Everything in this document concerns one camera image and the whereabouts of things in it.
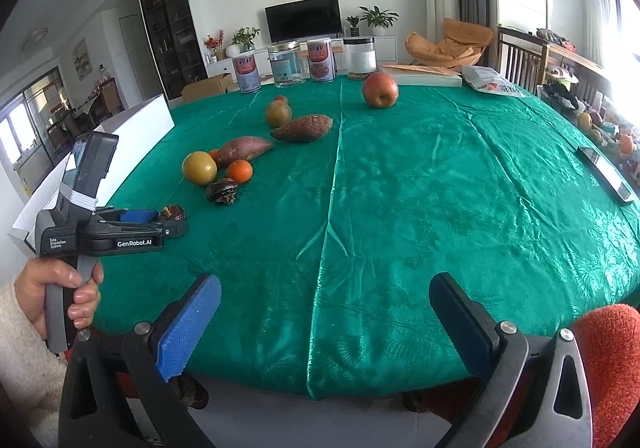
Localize dark mangosteen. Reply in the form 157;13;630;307
206;177;239;205
158;205;186;222

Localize person's left hand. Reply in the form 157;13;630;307
14;259;104;340

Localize orange tangerine front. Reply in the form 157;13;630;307
226;159;254;184

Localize clear jar white contents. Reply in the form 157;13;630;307
343;37;378;79

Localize wooden chair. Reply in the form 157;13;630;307
497;26;549;94

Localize sweet potato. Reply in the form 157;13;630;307
270;115;333;143
215;136;274;167

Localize white tv cabinet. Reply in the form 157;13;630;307
204;34;399;79

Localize green satin tablecloth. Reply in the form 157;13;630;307
96;78;639;398

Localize red apple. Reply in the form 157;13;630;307
362;72;399;109

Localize green potted plant right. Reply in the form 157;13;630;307
359;5;399;37

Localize yellow-green pear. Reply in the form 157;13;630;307
265;102;292;129
181;151;218;186

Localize red-label tin can left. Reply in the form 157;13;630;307
232;51;262;94

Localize green potted plant left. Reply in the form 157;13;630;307
232;26;260;52

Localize black television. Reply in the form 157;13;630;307
265;0;343;43

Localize green potted plant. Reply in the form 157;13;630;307
232;26;260;52
359;5;399;37

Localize red-label tin can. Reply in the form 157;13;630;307
307;38;336;82
232;51;262;94

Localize clear jar blue label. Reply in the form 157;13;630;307
268;41;305;88

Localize smartphone on table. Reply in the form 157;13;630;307
577;146;637;205

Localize red-label tin can right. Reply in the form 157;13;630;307
307;38;336;82

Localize dining table with chairs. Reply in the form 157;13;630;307
46;78;124;148

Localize red flower vase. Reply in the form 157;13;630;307
203;29;224;62

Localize white flat box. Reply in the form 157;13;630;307
378;64;462;88

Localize white snack bag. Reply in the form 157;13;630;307
461;65;525;97

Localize orange lounge chair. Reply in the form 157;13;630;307
405;18;495;68

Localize cream sweater left forearm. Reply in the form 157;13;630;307
1;281;66;447

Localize black display cabinet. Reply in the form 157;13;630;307
139;0;207;101

